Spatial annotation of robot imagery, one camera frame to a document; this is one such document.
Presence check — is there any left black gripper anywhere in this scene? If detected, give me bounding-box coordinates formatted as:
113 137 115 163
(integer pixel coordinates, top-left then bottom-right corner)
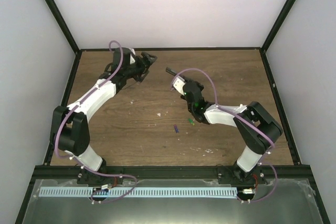
123 52 156 82

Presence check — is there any black remote control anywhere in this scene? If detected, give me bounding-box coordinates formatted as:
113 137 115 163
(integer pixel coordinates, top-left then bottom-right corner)
165 67 183 78

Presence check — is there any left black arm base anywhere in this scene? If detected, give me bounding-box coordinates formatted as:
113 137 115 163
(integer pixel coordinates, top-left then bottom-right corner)
77 165 123 185

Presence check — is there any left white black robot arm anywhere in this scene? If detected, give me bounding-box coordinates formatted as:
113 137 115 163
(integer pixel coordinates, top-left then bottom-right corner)
50 48 157 184

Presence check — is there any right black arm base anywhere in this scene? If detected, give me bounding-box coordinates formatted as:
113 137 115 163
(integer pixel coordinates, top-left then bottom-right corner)
216 166 266 185

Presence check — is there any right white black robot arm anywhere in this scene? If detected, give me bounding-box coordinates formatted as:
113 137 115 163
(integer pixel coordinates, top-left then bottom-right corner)
173 77 283 184

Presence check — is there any purple battery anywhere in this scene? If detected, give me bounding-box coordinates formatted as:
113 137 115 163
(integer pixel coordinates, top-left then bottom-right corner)
173 124 179 133

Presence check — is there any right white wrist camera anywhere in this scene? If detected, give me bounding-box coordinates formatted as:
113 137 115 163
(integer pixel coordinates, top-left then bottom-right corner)
172 76 186 95

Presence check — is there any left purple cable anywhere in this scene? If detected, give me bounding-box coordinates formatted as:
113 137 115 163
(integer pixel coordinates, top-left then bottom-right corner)
54 40 138 205

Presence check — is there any purple cable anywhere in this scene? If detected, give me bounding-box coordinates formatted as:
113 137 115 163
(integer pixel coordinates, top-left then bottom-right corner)
54 40 138 205
173 67 280 204

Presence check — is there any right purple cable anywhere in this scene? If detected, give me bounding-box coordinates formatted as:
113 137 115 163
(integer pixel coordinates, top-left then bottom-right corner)
173 67 280 204

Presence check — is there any black aluminium frame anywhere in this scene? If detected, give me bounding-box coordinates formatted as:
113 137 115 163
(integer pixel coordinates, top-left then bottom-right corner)
16 0 330 223

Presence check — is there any light blue slotted cable duct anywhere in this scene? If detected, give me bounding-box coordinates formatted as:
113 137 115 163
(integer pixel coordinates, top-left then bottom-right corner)
38 187 237 199

